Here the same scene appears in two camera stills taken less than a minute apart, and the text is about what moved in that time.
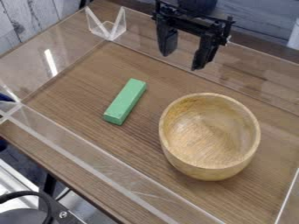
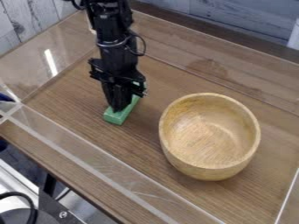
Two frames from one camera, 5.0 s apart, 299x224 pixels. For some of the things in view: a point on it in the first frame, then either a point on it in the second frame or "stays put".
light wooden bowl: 210,134 stays put
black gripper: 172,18 to 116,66
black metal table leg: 51,185 stays put
